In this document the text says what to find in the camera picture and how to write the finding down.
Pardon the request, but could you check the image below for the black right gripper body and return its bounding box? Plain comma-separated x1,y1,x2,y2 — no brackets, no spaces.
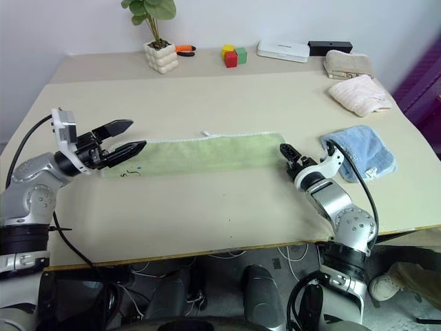
285,155,320,179

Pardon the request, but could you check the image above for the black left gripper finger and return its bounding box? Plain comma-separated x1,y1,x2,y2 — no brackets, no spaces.
102,139,149,167
91,119,134,142

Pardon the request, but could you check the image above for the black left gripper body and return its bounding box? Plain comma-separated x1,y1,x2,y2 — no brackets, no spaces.
74,129,116,170

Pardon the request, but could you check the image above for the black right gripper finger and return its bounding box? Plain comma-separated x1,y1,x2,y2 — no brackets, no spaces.
279,142,300,163

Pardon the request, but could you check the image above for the blue towel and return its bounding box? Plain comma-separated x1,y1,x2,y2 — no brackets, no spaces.
320,124,398,183

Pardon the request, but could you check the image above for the green towel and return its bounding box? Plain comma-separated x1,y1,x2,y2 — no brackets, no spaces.
100,130,289,179

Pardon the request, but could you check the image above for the pink towel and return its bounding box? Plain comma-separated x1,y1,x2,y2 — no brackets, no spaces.
327,74,393,118

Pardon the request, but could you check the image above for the beige towel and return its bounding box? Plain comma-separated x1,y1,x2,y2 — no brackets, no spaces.
322,49,375,81

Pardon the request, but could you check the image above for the white bubble plant pot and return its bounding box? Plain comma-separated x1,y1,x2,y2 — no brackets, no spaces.
143,39,180,74

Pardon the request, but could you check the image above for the white flat device box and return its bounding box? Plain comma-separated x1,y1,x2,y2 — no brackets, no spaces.
256,38,310,64

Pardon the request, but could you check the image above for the orange marker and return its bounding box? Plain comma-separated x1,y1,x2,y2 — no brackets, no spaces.
174,44,198,57

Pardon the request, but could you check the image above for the black rectangular box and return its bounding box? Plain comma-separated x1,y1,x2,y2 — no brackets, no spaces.
307,40,353,57

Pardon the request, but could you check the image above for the green leafy plant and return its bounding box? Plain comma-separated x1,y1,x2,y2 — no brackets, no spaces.
120,0,178,49

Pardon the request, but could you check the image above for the dark rounded robot leg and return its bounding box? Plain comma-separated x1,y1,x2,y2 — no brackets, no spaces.
242,264,287,331
147,268,194,323

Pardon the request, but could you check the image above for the purple ribbed panel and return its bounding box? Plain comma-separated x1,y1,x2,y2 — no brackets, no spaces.
391,43,441,129

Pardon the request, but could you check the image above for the white shoe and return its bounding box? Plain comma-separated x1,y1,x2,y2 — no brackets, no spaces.
369,273,403,301

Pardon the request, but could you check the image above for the black glossy panel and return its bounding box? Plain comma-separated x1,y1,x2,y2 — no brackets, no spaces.
37,271,116,331

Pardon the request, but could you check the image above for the beige trouser leg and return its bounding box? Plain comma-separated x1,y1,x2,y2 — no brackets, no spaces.
388,261,441,305

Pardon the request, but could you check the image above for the silver robot torso shell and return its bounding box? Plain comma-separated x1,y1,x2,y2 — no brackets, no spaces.
0,302,39,331

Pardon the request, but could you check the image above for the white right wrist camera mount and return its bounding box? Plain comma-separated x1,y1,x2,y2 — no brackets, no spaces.
292,143,345,184

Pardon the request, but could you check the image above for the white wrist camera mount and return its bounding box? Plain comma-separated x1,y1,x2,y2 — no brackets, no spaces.
50,108,88,174
292,143,345,184

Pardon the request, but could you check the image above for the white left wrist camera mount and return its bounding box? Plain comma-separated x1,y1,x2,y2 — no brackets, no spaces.
50,108,88,174

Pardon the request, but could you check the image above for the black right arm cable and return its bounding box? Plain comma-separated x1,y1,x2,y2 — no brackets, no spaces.
325,140,380,250

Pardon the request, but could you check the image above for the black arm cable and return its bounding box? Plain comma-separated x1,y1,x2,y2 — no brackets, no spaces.
4,114,54,190
325,140,380,250

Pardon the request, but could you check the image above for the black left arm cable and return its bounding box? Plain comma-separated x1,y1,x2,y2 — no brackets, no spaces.
4,114,54,190

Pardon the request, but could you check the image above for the thin white wire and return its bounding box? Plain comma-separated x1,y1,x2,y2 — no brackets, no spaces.
275,242,311,281

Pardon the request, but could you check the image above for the long black zip-tied cable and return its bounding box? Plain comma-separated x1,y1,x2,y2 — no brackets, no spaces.
48,209,116,279

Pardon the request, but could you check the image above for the black looped waist cable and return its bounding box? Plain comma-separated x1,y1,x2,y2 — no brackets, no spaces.
287,270,325,331

